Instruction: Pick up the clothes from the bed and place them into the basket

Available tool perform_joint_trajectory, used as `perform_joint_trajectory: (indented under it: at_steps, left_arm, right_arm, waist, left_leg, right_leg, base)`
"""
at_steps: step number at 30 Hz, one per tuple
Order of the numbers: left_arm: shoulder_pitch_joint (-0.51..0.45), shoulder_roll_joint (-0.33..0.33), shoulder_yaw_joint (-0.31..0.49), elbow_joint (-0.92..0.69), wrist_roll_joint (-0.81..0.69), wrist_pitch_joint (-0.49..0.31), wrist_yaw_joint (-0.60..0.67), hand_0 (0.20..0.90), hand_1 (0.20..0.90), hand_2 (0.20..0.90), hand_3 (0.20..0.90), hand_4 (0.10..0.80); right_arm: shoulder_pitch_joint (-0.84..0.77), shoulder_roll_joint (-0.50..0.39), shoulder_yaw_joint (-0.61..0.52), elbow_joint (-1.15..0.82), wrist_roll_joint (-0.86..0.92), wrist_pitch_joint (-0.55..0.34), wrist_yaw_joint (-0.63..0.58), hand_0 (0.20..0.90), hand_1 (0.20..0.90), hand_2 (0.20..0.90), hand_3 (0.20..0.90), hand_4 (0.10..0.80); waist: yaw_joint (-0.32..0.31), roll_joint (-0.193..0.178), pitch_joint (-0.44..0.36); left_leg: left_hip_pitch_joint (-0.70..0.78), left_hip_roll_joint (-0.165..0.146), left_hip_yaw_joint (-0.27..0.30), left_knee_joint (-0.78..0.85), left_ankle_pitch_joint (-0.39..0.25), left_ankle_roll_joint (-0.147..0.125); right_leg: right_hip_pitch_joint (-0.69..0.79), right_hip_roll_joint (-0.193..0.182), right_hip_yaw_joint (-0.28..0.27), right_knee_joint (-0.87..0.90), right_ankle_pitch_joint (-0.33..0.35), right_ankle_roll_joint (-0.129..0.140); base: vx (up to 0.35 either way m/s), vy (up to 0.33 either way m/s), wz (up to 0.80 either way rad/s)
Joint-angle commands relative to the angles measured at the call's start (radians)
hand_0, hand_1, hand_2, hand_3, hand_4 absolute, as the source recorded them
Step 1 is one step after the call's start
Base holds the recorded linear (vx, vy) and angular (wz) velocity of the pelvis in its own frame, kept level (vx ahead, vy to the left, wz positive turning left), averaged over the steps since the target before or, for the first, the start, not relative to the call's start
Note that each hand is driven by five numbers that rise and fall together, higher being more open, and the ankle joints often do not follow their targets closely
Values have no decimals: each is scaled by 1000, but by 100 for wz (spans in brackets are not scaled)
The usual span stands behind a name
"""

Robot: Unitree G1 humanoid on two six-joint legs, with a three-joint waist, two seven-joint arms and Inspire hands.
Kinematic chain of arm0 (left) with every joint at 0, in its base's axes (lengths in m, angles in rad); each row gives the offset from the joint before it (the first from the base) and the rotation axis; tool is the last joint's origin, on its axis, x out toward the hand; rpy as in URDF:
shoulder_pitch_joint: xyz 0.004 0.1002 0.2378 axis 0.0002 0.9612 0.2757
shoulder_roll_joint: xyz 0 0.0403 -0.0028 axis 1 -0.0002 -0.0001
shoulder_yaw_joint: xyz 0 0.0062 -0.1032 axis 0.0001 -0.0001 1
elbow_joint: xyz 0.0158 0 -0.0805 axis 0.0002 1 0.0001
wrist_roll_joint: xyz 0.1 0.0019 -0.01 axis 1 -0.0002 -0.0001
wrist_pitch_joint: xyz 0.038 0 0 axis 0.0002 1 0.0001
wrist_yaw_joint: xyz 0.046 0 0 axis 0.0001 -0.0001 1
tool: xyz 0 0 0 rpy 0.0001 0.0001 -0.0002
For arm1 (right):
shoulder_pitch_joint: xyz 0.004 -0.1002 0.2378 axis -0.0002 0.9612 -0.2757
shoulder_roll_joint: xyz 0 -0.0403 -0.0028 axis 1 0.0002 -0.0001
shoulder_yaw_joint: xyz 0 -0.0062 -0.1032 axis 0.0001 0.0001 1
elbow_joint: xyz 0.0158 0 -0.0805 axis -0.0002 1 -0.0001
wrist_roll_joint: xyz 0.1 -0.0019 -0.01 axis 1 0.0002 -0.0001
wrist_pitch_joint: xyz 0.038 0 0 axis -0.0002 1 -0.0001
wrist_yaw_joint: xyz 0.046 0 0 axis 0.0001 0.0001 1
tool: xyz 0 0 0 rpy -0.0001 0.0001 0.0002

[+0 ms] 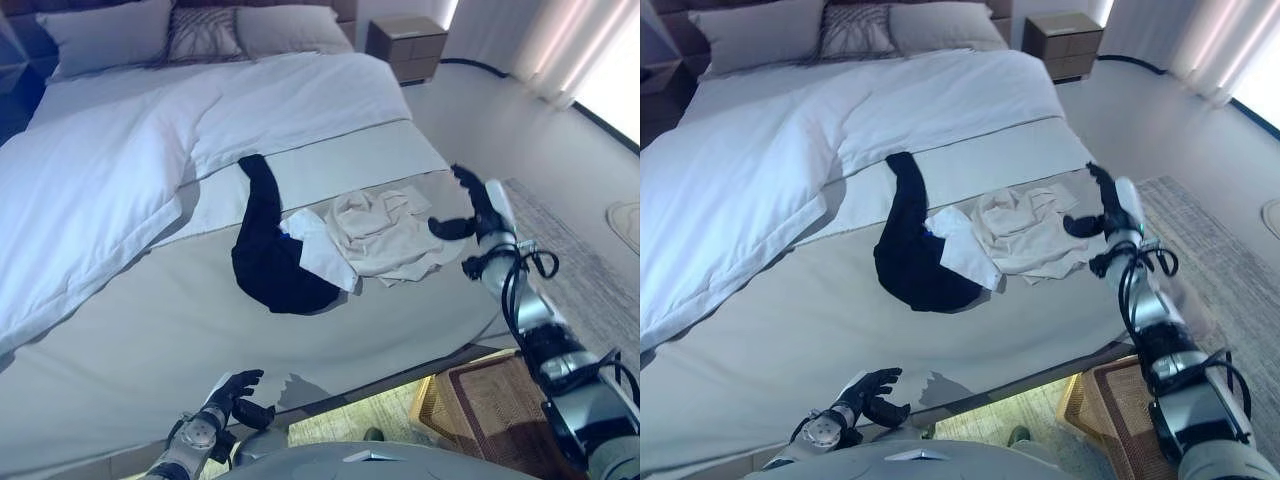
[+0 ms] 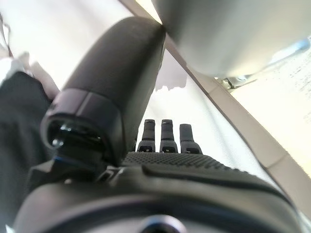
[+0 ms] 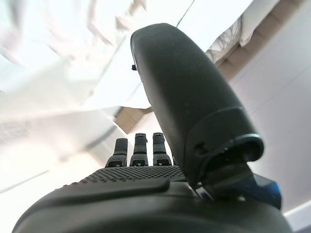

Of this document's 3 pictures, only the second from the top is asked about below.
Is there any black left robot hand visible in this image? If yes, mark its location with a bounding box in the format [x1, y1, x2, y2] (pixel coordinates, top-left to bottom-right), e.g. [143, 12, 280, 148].
[13, 16, 305, 233]

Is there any white striped bed sheet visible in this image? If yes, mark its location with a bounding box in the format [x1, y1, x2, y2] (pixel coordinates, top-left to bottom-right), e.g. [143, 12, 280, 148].
[0, 0, 280, 192]

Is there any black garment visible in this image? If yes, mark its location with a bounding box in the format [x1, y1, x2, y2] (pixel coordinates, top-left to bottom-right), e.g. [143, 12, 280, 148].
[0, 71, 61, 228]

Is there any silver robot body shell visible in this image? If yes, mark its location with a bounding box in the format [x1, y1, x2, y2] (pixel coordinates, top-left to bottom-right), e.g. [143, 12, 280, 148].
[150, 0, 311, 79]

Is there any beige bed frame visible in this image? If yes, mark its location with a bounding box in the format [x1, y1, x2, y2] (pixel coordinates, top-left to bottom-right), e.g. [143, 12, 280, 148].
[118, 0, 311, 212]

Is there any metal bracket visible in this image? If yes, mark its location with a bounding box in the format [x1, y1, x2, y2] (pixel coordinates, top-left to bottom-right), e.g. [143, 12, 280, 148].
[215, 74, 259, 90]

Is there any thin dark cable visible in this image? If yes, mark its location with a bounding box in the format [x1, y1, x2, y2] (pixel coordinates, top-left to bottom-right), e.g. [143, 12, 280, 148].
[0, 12, 14, 59]

